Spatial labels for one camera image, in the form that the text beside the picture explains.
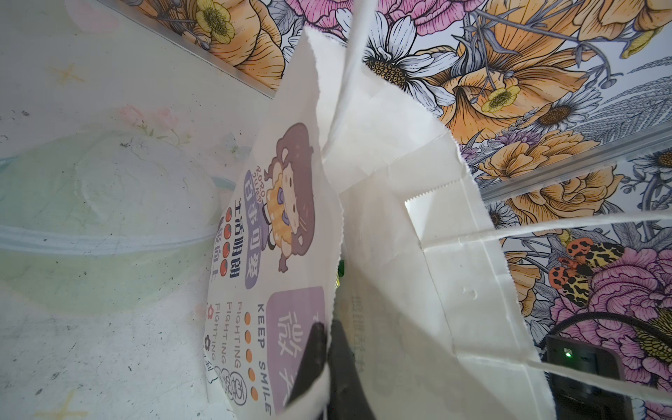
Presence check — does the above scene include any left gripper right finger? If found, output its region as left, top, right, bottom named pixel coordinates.
left=327, top=320, right=376, bottom=420

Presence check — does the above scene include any green snack packet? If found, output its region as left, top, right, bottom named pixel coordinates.
left=336, top=259, right=345, bottom=288

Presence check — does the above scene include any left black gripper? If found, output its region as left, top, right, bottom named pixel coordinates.
left=542, top=335, right=636, bottom=420

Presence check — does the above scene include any white paper bag with cartoon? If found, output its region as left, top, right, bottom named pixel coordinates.
left=204, top=1, right=671, bottom=419

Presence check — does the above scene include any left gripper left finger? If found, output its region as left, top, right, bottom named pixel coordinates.
left=288, top=322, right=327, bottom=402

